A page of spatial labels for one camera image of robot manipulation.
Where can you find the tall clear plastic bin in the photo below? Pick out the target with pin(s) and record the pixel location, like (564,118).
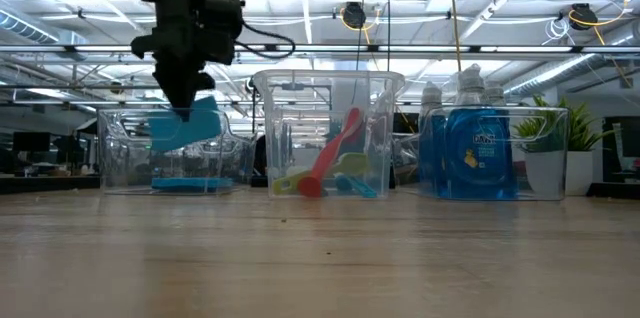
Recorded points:
(385,108)

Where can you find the blue sponge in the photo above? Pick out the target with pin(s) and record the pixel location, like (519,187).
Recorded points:
(200,128)
(210,180)
(175,188)

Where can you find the red and pink dish brush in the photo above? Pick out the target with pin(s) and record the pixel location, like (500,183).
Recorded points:
(325,158)

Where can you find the green plant in white pot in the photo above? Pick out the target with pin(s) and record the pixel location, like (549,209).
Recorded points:
(582,173)

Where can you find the blue dish soap bottle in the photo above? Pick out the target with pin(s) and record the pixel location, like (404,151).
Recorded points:
(432,153)
(477,158)
(495,95)

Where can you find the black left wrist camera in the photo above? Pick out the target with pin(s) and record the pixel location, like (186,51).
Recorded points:
(222,23)

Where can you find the teal dish brush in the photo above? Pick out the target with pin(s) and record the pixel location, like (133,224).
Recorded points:
(360,187)

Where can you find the green dish brush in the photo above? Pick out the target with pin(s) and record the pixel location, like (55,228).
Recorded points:
(352,164)

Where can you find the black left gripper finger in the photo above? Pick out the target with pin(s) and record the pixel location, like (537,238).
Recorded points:
(182,88)

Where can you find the black monitor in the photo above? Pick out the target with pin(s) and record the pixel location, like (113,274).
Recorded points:
(30,141)
(632,138)

